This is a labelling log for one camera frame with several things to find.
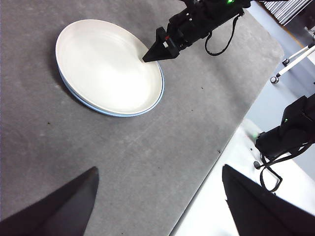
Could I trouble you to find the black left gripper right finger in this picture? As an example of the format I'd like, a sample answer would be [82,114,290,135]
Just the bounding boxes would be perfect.
[222,164,315,236]

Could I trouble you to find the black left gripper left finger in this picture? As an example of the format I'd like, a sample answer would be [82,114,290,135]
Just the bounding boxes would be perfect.
[0,166,99,236]

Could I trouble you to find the blue round plate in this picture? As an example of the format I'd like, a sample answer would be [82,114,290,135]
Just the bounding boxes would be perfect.
[58,61,165,118]

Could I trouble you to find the black arm base cable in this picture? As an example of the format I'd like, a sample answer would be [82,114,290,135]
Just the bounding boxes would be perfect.
[253,145,313,193]

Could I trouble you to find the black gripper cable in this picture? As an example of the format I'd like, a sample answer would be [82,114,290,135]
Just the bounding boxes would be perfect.
[204,14,241,56]

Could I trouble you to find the grey ribbed panel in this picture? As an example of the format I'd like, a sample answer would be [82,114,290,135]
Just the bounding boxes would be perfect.
[255,0,315,25]

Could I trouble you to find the white round plate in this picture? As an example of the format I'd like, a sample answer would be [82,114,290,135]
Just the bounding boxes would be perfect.
[55,19,164,116]

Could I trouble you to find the white tripod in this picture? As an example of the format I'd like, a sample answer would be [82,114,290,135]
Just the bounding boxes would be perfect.
[270,43,315,84]

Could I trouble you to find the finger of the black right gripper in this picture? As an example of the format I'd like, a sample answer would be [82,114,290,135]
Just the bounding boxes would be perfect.
[142,27,178,62]

